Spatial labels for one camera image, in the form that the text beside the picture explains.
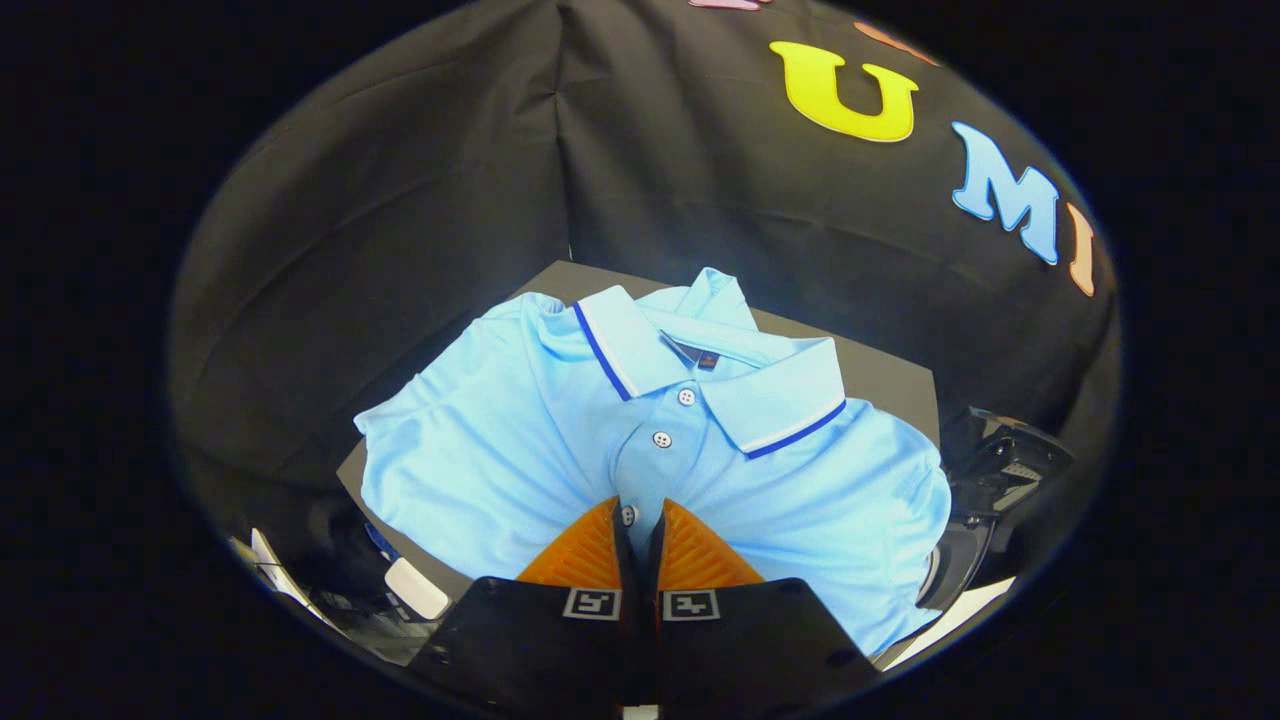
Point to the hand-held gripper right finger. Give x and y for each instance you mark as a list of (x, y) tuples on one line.
[(750, 640)]

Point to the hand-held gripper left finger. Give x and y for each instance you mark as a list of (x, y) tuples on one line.
[(540, 640)]

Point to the light blue polo shirt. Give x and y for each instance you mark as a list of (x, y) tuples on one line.
[(500, 450)]

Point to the white rounded plastic object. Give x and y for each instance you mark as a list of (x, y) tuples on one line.
[(417, 588)]

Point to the white flat board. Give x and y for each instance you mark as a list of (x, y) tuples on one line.
[(950, 620)]

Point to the grey cabinet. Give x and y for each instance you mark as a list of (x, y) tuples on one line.
[(885, 385)]

